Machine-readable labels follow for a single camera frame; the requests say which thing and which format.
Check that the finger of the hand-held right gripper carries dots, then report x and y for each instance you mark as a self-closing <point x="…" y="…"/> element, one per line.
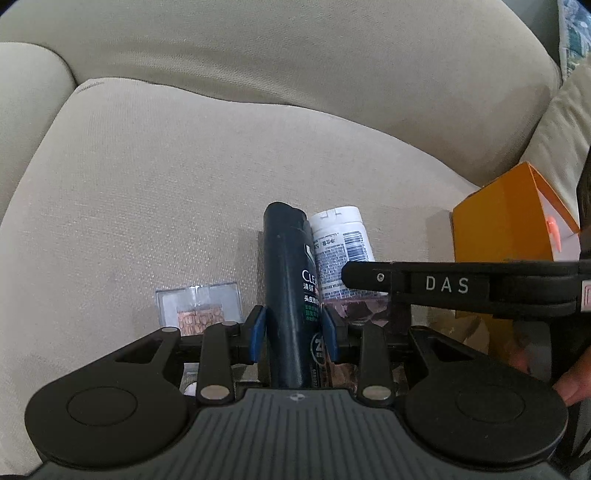
<point x="438" y="284"/>

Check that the white labelled bottle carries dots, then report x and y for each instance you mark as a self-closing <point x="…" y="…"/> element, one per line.
<point x="341" y="240"/>

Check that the orange cardboard box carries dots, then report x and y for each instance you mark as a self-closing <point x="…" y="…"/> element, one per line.
<point x="498" y="221"/>

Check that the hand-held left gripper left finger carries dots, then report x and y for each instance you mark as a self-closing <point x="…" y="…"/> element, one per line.
<point x="257" y="334"/>

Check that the beige sofa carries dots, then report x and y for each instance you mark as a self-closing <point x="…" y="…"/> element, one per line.
<point x="231" y="161"/>

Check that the brown patterned card box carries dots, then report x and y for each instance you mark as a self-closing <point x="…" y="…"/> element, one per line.
<point x="364" y="311"/>

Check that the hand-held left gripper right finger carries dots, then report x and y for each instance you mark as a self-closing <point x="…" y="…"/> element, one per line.
<point x="330" y="334"/>

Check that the patterned cushion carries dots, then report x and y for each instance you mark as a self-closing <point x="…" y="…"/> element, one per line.
<point x="577" y="32"/>

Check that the dark blue shampoo bottle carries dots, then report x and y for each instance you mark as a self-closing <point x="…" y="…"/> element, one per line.
<point x="288" y="277"/>

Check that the person's right hand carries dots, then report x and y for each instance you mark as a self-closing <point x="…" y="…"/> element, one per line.
<point x="575" y="390"/>

